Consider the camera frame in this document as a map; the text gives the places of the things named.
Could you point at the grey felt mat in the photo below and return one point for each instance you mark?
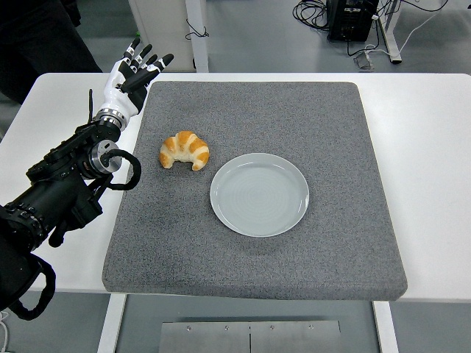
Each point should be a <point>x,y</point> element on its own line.
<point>257,264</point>

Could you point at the white table leg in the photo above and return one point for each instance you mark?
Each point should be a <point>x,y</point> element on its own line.
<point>386,327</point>
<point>110,323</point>

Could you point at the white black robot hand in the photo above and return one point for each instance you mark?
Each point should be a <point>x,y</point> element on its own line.
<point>117,97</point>

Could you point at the white cabinet panel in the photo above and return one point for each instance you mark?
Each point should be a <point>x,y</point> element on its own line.
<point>165,29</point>

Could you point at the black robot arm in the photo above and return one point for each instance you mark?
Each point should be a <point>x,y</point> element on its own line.
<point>48,191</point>

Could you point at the white desk post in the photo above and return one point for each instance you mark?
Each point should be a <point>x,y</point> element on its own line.
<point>197,48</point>

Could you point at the golden croissant bread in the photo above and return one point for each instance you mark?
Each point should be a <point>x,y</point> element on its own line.
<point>187,145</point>

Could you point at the grey metal plate with screws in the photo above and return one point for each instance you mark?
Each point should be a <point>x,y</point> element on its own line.
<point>250,336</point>

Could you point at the white desk leg with foot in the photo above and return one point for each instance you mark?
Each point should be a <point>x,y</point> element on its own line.
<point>391,29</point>

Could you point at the person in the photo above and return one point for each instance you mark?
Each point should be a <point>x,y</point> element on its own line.
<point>40,40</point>

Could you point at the clear plastic floor piece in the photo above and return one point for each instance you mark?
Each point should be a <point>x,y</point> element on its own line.
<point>363,61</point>

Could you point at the round grey plate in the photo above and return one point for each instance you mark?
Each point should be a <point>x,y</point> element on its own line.
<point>259,195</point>

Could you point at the black computer box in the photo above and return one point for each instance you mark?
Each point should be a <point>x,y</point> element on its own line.
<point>349,18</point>

